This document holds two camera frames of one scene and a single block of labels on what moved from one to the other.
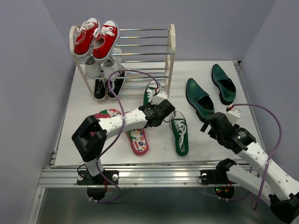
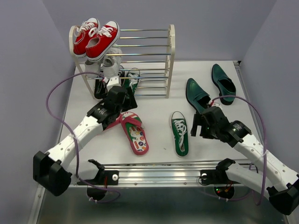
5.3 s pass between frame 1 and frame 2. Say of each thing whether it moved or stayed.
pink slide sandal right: stayed
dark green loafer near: stayed
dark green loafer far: stayed
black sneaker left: stayed
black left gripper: moved
